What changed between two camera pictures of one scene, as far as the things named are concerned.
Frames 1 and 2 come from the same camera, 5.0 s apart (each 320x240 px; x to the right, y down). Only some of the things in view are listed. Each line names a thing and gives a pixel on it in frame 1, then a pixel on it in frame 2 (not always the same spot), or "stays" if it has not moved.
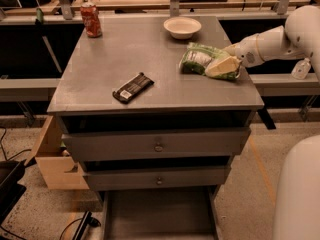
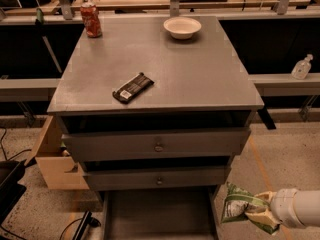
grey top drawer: (156, 143) stays
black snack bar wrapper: (132, 88) stays
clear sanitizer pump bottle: (301, 68) stays
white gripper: (247, 53) -> (282, 206)
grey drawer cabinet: (156, 141) stays
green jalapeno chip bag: (197, 57) -> (238, 201)
